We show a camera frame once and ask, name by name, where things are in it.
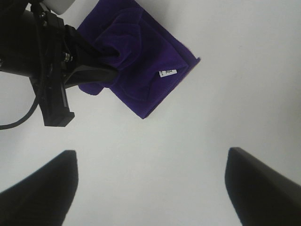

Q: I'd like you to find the white towel care label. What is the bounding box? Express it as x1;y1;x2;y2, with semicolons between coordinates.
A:
158;69;177;78

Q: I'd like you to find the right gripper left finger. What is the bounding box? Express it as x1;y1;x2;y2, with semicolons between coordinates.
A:
0;150;78;226

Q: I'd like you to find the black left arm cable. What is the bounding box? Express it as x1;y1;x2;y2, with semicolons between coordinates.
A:
0;94;40;130

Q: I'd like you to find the purple microfiber towel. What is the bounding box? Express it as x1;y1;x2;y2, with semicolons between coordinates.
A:
78;0;200;119

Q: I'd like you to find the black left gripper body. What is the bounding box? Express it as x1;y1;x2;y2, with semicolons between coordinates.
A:
30;10;75;127

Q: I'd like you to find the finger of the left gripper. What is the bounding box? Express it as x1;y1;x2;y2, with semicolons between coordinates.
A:
68;25;114;68
63;65;118;89

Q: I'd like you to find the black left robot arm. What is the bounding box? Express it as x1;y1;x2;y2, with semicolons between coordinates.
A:
0;0;118;130

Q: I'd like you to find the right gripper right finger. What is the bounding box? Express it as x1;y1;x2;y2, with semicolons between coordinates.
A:
224;147;301;226

